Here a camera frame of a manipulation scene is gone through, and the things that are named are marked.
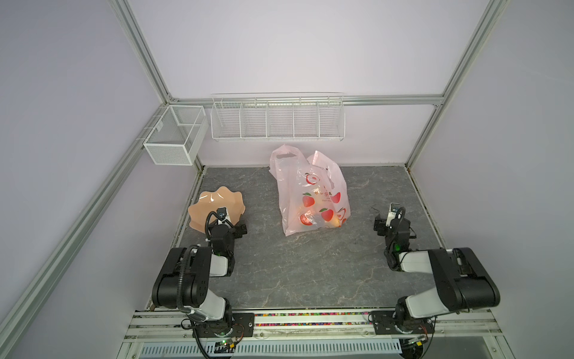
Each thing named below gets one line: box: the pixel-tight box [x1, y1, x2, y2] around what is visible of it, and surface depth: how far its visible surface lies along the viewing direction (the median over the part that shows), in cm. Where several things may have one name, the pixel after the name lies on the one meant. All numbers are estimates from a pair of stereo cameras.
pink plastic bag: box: [269, 144, 351, 238], surface depth 92 cm
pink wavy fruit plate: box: [187, 186, 246, 233], surface depth 105 cm
